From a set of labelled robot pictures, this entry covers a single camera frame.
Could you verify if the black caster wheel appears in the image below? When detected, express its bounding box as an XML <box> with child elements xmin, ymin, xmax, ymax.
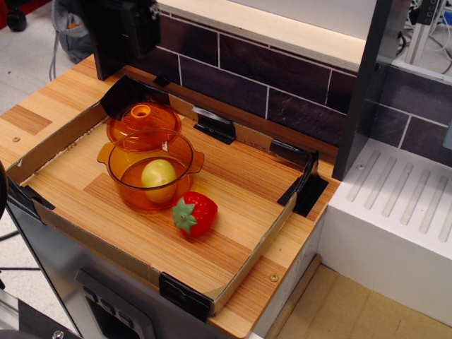
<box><xmin>6</xmin><ymin>8</ymin><xmax>27</xmax><ymax>32</ymax></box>

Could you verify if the white toy sink drainboard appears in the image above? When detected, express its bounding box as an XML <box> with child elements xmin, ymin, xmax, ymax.
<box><xmin>318</xmin><ymin>140</ymin><xmax>451</xmax><ymax>325</ymax></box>

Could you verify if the red toy strawberry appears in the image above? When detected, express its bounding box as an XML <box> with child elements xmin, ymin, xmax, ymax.
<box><xmin>172</xmin><ymin>191</ymin><xmax>218</xmax><ymax>237</ymax></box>

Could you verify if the grey fabric bag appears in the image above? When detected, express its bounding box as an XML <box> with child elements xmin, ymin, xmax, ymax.
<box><xmin>51</xmin><ymin>1</ymin><xmax>93</xmax><ymax>64</ymax></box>

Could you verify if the orange transparent pot lid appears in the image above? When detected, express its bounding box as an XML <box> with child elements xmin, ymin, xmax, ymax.
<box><xmin>106</xmin><ymin>102</ymin><xmax>181</xmax><ymax>142</ymax></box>

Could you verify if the orange transparent plastic pot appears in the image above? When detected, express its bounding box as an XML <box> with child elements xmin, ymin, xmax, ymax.
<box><xmin>97</xmin><ymin>128</ymin><xmax>205</xmax><ymax>210</ymax></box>

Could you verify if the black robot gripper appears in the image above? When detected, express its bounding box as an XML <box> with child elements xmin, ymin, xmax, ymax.
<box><xmin>119</xmin><ymin>0</ymin><xmax>161</xmax><ymax>57</ymax></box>

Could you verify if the yellow toy potato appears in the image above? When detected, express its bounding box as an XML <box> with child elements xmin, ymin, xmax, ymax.
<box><xmin>141</xmin><ymin>159</ymin><xmax>177</xmax><ymax>203</ymax></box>

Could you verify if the dark grey vertical post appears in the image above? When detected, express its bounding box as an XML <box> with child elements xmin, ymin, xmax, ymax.
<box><xmin>333</xmin><ymin>0</ymin><xmax>410</xmax><ymax>181</ymax></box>

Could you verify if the cardboard fence with black tape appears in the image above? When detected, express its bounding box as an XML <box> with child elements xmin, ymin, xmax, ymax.
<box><xmin>1</xmin><ymin>73</ymin><xmax>338</xmax><ymax>337</ymax></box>

